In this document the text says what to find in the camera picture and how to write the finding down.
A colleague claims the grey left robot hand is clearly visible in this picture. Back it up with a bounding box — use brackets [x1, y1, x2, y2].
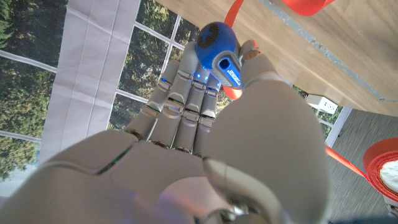
[384, 198, 398, 218]

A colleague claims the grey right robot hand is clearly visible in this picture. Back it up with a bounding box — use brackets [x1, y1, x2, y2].
[0, 39, 332, 224]

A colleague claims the blue black handled screwdriver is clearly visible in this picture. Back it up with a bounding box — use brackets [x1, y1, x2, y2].
[195, 21, 243, 91]

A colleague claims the printed window backdrop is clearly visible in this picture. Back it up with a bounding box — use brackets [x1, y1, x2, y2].
[0, 0, 352, 200]

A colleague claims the wooden table surface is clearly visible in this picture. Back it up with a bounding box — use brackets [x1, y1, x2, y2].
[257, 0, 398, 103]

